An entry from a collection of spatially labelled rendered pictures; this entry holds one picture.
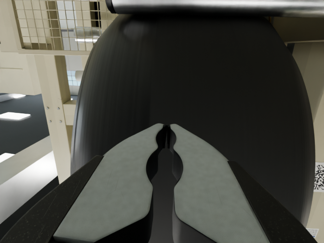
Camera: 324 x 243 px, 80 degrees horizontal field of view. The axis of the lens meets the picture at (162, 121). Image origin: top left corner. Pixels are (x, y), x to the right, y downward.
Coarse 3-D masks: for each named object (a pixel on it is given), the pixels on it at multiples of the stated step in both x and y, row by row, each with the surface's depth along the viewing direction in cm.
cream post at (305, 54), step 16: (304, 48) 41; (320, 48) 37; (304, 64) 41; (320, 64) 36; (304, 80) 41; (320, 80) 36; (320, 96) 36; (320, 112) 37; (320, 128) 38; (320, 144) 39; (320, 160) 40; (320, 192) 43; (320, 208) 45; (320, 224) 46; (320, 240) 48
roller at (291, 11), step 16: (112, 0) 26; (128, 0) 25; (144, 0) 25; (160, 0) 25; (176, 0) 25; (192, 0) 25; (208, 0) 25; (224, 0) 25; (240, 0) 25; (256, 0) 25; (272, 0) 25; (288, 0) 24; (304, 0) 24; (320, 0) 24; (272, 16) 27; (288, 16) 27; (304, 16) 27; (320, 16) 26
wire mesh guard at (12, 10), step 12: (12, 0) 69; (36, 0) 69; (48, 0) 69; (60, 0) 69; (72, 0) 69; (84, 0) 69; (96, 0) 69; (12, 12) 70; (12, 24) 72; (24, 36) 74; (36, 36) 74; (60, 36) 73; (84, 36) 73; (24, 48) 76
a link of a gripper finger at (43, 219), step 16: (96, 160) 9; (80, 176) 8; (64, 192) 7; (80, 192) 7; (32, 208) 6; (48, 208) 6; (64, 208) 6; (16, 224) 6; (32, 224) 6; (48, 224) 6; (0, 240) 6; (16, 240) 6; (32, 240) 6; (48, 240) 6
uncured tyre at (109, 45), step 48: (96, 48) 28; (144, 48) 23; (192, 48) 23; (240, 48) 23; (96, 96) 22; (144, 96) 21; (192, 96) 21; (240, 96) 21; (288, 96) 21; (96, 144) 21; (240, 144) 20; (288, 144) 20; (288, 192) 20
